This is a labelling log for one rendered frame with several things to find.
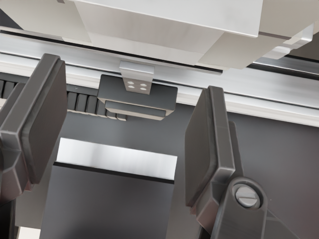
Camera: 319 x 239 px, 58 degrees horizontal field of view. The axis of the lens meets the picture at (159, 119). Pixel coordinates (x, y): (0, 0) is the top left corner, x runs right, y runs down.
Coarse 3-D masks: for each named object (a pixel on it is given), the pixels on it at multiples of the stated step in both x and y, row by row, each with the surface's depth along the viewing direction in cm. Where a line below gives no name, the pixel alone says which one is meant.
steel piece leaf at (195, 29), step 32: (96, 0) 11; (128, 0) 11; (160, 0) 11; (192, 0) 11; (224, 0) 11; (256, 0) 11; (96, 32) 20; (128, 32) 19; (160, 32) 18; (192, 32) 17; (256, 32) 11
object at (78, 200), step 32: (64, 160) 24; (96, 160) 24; (128, 160) 25; (160, 160) 25; (64, 192) 23; (96, 192) 23; (128, 192) 24; (160, 192) 24; (64, 224) 23; (96, 224) 23; (128, 224) 23; (160, 224) 24
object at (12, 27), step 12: (0, 12) 23; (0, 24) 23; (12, 24) 23; (12, 36) 25; (24, 36) 25; (36, 36) 25; (48, 36) 24; (72, 48) 26; (84, 48) 26; (96, 48) 26; (144, 60) 26; (156, 60) 26; (204, 72) 27; (216, 72) 26
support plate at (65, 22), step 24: (0, 0) 18; (24, 0) 17; (48, 0) 16; (264, 0) 13; (288, 0) 12; (312, 0) 12; (24, 24) 21; (48, 24) 21; (72, 24) 20; (264, 24) 15; (288, 24) 15; (216, 48) 20; (240, 48) 19; (264, 48) 18
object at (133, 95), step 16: (128, 64) 29; (144, 64) 29; (112, 80) 43; (128, 80) 34; (144, 80) 33; (112, 96) 43; (128, 96) 43; (144, 96) 44; (160, 96) 44; (176, 96) 44; (128, 112) 46; (144, 112) 44; (160, 112) 45
